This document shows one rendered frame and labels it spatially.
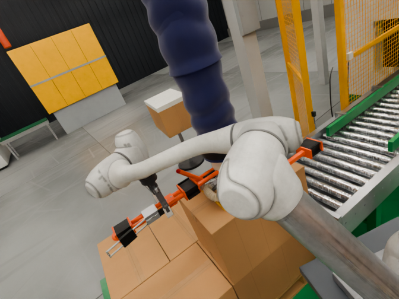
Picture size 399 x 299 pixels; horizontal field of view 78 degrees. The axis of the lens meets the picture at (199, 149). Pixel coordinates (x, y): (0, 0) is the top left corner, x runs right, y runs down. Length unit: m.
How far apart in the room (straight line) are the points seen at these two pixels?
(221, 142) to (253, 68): 1.87
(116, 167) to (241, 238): 0.72
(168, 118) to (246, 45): 1.17
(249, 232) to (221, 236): 0.17
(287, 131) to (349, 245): 0.29
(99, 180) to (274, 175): 0.58
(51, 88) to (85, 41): 1.63
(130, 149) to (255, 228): 0.73
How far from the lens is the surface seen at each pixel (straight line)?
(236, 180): 0.50
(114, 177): 0.89
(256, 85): 2.60
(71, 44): 8.24
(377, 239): 1.33
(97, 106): 8.37
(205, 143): 0.78
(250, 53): 2.52
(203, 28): 1.01
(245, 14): 2.44
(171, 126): 2.97
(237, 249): 1.33
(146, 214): 1.19
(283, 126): 0.66
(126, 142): 0.98
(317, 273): 1.22
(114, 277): 1.87
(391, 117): 2.59
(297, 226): 0.62
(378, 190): 1.86
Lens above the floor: 1.79
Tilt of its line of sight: 28 degrees down
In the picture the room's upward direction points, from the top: 22 degrees counter-clockwise
